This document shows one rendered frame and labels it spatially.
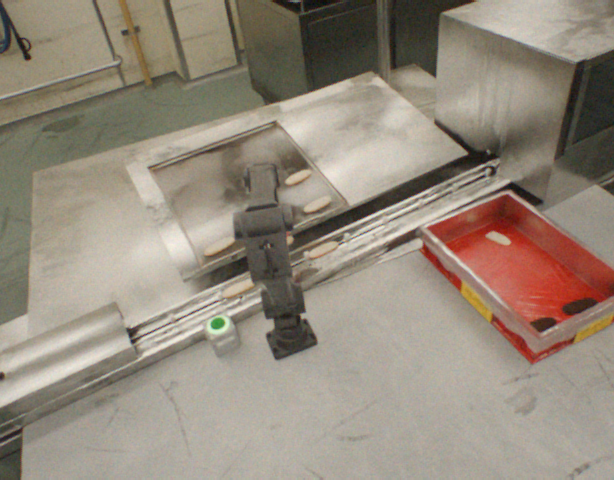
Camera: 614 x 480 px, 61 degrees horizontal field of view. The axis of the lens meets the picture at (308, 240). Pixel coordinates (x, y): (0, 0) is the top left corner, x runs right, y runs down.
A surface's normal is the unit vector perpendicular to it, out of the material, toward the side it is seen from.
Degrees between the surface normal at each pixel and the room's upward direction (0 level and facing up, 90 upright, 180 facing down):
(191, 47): 90
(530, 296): 0
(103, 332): 0
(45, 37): 90
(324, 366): 0
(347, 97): 10
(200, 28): 90
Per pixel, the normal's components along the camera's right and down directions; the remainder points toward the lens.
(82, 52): 0.48, 0.54
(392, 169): -0.03, -0.64
